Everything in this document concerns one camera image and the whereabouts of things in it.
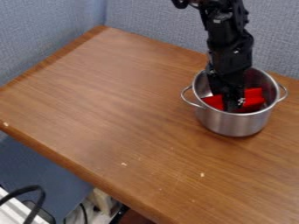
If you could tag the stainless steel pot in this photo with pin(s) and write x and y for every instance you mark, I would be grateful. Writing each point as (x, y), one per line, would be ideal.
(235, 124)

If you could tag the black and white chair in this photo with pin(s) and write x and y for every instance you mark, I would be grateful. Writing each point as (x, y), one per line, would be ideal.
(22, 206)

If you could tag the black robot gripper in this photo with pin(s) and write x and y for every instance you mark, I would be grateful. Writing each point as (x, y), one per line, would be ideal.
(230, 50)

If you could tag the white items under table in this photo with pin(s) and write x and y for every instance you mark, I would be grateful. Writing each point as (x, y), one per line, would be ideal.
(99, 209)

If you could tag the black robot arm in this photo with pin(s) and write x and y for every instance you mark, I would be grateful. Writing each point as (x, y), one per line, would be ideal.
(225, 18)

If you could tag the red rectangular block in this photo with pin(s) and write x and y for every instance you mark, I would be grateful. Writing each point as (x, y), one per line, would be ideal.
(254, 102)

